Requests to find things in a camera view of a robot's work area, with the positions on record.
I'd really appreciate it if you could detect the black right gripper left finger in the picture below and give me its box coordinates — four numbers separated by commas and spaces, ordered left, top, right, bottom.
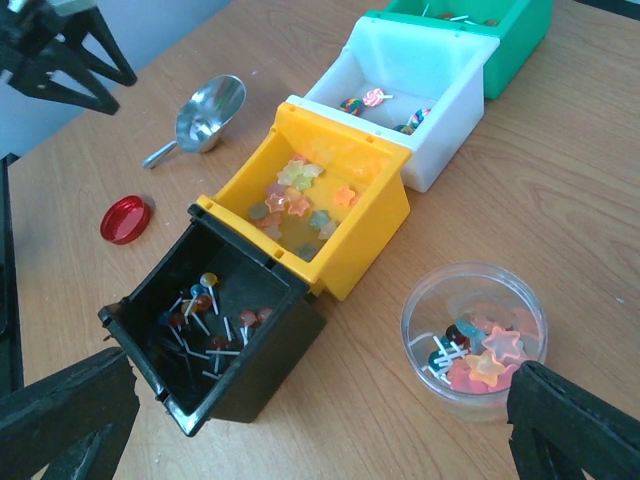
1, 347, 140, 479

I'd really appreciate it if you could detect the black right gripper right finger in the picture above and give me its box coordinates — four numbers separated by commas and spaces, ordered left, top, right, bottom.
507, 361, 639, 479

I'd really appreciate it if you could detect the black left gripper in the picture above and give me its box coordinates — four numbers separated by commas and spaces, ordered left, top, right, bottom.
1, 1, 137, 115

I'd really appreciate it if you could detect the silver metal scoop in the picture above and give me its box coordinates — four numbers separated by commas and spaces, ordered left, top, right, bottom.
142, 74, 247, 169

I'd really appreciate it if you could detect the clear plastic jar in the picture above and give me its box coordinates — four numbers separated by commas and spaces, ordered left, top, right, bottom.
401, 262, 549, 422

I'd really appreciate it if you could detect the red jar lid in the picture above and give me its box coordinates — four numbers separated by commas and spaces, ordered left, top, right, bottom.
100, 195, 152, 246

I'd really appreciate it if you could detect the black candy bin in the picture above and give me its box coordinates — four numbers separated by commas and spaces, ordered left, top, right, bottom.
98, 205, 326, 436

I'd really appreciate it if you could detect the yellow candy bin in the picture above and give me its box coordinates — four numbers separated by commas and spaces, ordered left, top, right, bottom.
196, 102, 411, 300

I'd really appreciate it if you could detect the white candy bin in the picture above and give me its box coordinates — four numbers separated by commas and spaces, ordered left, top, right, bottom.
288, 16, 500, 192

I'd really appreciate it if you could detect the green candy bin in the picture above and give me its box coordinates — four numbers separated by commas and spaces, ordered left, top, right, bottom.
365, 0, 553, 100

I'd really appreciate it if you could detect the black enclosure frame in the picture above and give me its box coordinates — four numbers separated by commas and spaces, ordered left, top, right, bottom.
1, 153, 24, 397

